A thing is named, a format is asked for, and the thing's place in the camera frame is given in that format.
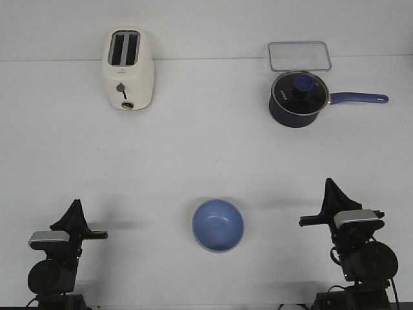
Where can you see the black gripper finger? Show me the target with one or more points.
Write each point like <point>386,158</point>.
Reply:
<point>339,201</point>
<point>82,222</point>
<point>70,220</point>
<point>327,205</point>

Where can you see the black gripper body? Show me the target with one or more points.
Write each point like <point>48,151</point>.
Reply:
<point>78,235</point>
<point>349,235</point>

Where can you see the blue bowl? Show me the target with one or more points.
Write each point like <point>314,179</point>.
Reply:
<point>218,225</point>

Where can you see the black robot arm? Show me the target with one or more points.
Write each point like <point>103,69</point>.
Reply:
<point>52,280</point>
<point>369,265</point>

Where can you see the dark blue saucepan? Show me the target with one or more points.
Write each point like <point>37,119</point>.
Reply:
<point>293,121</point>

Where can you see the glass pot lid blue knob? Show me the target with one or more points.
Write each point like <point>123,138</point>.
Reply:
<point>300,93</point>

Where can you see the clear plastic container lid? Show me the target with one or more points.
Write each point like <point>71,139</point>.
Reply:
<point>299,55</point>

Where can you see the white two-slot toaster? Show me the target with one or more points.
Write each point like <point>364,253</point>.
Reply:
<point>128,68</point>

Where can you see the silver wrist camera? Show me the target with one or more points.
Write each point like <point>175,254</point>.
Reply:
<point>41,240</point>
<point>354,216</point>

